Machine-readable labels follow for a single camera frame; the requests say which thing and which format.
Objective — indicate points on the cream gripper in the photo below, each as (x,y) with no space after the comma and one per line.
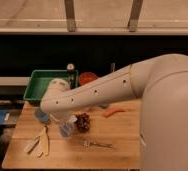
(64,120)

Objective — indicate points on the grey-blue towel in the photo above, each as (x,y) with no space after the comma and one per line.
(66,129)

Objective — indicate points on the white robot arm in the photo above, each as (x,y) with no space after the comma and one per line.
(161,83)

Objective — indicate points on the bunch of dark grapes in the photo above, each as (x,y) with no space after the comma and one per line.
(83,122)

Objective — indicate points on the blue small cup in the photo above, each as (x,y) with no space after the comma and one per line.
(41,116)

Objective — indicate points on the metal fork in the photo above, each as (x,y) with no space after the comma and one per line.
(87,143)

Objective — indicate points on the blue sponge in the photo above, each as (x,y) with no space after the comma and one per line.
(104,106)

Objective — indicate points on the red bowl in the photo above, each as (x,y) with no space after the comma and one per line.
(86,77)

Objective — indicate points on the orange carrot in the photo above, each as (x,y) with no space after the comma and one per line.
(112,111)

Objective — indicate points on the green plastic tray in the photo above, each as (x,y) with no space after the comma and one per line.
(39,82)

